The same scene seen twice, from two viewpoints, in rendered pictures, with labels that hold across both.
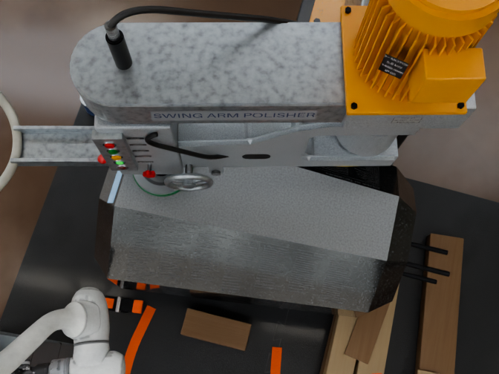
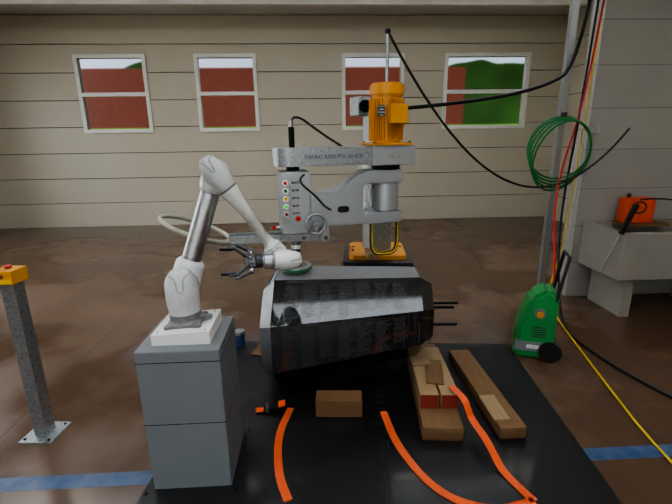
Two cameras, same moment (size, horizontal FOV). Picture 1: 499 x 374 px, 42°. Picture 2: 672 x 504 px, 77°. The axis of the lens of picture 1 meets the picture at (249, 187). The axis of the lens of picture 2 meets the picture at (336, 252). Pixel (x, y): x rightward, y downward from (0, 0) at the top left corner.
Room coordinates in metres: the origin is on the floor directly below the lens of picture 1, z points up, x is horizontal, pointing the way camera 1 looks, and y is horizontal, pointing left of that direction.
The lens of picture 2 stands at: (-2.22, 0.45, 1.77)
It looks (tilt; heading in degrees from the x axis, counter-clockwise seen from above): 15 degrees down; 352
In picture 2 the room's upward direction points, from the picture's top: 1 degrees counter-clockwise
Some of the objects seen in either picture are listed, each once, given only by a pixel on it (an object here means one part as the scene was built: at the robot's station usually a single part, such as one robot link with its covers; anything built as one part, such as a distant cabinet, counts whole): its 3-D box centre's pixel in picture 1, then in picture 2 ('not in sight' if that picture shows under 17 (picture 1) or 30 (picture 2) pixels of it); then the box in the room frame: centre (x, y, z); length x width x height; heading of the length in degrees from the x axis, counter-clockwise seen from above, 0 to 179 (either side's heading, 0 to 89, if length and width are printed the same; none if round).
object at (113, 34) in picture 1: (117, 45); (291, 133); (0.67, 0.32, 1.78); 0.04 x 0.04 x 0.17
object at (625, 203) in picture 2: not in sight; (640, 209); (1.60, -3.30, 1.00); 0.50 x 0.22 x 0.33; 85
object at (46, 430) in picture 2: not in sight; (28, 354); (0.26, 1.94, 0.54); 0.20 x 0.20 x 1.09; 79
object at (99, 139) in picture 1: (116, 151); (285, 198); (0.55, 0.38, 1.38); 0.08 x 0.03 x 0.28; 95
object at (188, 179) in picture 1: (188, 171); (314, 223); (0.56, 0.19, 1.20); 0.15 x 0.10 x 0.15; 95
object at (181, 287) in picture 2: not in sight; (182, 290); (-0.13, 0.94, 1.03); 0.18 x 0.16 x 0.22; 7
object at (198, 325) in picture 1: (216, 329); (339, 403); (0.15, 0.10, 0.07); 0.30 x 0.12 x 0.12; 80
